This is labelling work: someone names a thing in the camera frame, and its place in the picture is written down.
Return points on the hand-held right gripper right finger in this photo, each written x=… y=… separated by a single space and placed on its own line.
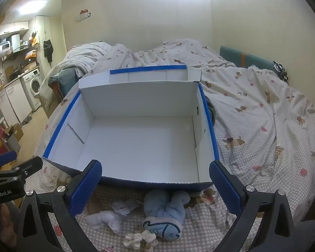
x=223 y=186

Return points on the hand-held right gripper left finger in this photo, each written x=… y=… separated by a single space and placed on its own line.
x=86 y=186

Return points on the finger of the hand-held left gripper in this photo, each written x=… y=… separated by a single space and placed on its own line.
x=29 y=166
x=4 y=158

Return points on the white sock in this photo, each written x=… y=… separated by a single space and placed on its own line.
x=102 y=219

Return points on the clear plastic packet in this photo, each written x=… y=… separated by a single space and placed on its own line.
x=123 y=206

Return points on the light blue plush toy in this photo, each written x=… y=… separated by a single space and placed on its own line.
x=162 y=210

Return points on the white cardboard box blue tape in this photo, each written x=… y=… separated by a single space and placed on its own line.
x=141 y=147

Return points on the cream fuzzy sock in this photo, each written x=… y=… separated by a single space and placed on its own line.
x=136 y=239

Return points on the white base cabinets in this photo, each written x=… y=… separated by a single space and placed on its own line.
x=13 y=102

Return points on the white washing machine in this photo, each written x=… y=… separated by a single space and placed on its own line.
x=32 y=86

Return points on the dog print blanket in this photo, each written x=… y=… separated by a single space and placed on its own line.
x=252 y=110

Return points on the person's right leg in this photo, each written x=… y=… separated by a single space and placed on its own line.
x=312 y=233

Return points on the black hanging jacket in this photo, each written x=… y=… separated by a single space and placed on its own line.
x=48 y=50

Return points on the white tall cabinet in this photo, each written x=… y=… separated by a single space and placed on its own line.
x=43 y=36

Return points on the black and white cloth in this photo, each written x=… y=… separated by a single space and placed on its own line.
x=281 y=71

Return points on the teal cushion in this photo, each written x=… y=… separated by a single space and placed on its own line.
x=252 y=60

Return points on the white wall boiler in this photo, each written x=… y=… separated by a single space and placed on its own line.
x=15 y=43

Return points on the white wall cabinets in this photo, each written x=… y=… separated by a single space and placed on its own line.
x=13 y=27

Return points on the red and white wall hook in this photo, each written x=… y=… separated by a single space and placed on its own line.
x=83 y=15

